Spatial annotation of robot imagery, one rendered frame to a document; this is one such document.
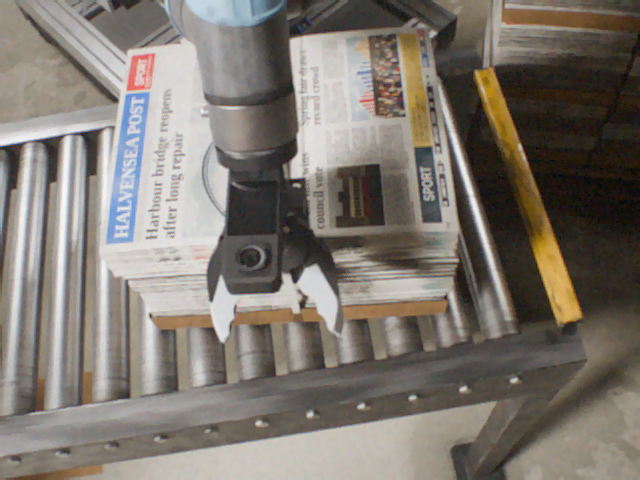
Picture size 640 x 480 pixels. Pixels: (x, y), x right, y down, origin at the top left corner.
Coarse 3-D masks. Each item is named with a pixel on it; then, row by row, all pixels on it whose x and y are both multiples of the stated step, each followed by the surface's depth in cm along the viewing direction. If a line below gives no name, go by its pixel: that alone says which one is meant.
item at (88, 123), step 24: (456, 48) 109; (456, 72) 107; (456, 96) 113; (24, 120) 109; (48, 120) 108; (72, 120) 108; (96, 120) 108; (0, 144) 107; (48, 144) 108; (96, 144) 110; (96, 168) 115
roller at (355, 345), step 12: (348, 324) 87; (360, 324) 88; (336, 336) 88; (348, 336) 87; (360, 336) 87; (336, 348) 87; (348, 348) 86; (360, 348) 86; (372, 348) 87; (348, 360) 85; (360, 360) 85
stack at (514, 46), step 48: (528, 0) 132; (576, 0) 130; (624, 0) 128; (528, 48) 142; (576, 48) 140; (624, 48) 138; (528, 144) 171; (576, 144) 168; (624, 144) 164; (576, 192) 185; (624, 192) 183
